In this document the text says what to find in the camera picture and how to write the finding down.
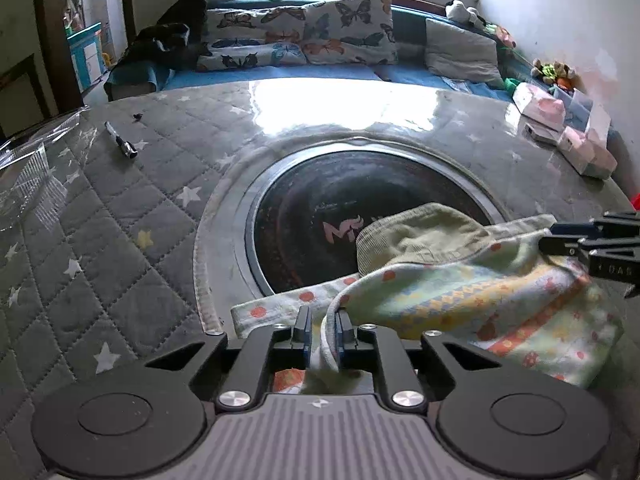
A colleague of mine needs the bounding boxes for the pink and green plush toy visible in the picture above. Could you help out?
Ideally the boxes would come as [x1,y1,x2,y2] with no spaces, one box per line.
[492,24,516,50]

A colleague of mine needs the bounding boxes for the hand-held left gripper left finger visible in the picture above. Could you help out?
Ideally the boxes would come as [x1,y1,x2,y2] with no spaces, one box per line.
[145,305,313,411]

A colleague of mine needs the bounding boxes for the square butterfly print cushion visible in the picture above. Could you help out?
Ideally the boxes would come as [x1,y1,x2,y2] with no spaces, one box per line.
[303,0,399,66]

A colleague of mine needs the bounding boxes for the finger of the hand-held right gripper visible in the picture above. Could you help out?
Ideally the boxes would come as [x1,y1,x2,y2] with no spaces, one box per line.
[539,236,640,282]
[549,211,640,241]

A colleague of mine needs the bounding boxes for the dark wooden furniture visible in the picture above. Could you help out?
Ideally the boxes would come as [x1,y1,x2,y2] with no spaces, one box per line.
[0,52,51,136]

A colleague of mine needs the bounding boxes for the pink and green tissue pack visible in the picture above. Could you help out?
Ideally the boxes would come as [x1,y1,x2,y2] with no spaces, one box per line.
[557,125,618,179]

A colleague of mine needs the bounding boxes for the pale blue storage box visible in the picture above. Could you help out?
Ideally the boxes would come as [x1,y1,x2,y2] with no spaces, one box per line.
[565,87,596,126]

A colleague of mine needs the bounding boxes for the clear plastic food container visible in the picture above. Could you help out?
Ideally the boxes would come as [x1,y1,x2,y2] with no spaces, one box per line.
[0,106,91,233]

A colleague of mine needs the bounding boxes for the pale green patterned child's garment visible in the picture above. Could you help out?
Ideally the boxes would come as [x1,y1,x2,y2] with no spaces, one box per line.
[231,203,625,396]

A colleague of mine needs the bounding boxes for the flat butterfly print cushion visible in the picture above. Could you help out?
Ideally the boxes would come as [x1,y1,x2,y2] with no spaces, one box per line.
[196,41,307,72]

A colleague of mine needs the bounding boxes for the grey cushion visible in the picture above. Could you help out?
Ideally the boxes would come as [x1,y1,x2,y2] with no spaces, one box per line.
[425,18,505,86]

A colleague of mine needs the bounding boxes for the long butterfly print cushion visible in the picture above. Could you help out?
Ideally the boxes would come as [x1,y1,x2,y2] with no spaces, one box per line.
[205,6,307,43]

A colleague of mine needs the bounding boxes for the flat white box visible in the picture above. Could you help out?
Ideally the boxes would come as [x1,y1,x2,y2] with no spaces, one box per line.
[522,122,561,145]

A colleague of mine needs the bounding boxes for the blue sofa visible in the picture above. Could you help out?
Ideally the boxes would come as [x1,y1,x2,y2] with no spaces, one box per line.
[104,0,531,101]

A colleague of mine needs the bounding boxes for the white paper sheet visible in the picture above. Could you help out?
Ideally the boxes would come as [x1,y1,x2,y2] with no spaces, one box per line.
[585,102,612,143]

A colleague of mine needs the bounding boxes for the brown wooden door frame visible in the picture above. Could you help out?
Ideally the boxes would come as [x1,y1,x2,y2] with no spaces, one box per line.
[32,0,138,106]

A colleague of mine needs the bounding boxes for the blue and white cabinet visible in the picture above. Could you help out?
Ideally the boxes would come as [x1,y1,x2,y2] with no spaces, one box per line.
[67,22,106,92]

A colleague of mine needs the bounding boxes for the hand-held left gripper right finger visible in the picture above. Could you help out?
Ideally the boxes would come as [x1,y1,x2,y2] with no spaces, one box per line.
[334,309,501,411]

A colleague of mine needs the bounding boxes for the panda plush toy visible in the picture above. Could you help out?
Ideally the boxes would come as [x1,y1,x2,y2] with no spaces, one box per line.
[445,0,487,28]

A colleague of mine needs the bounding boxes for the grey star quilted table cover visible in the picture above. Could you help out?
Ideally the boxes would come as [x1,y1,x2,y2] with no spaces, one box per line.
[0,79,640,480]

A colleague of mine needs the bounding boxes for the brown plush toys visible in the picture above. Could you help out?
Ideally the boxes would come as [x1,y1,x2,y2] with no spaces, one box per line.
[531,58,576,92]

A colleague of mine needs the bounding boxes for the black clothing pile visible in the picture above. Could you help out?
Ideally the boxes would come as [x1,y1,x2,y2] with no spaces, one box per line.
[117,0,211,71]

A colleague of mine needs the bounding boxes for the black marker pen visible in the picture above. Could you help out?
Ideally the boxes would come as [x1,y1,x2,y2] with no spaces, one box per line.
[104,121,138,159]

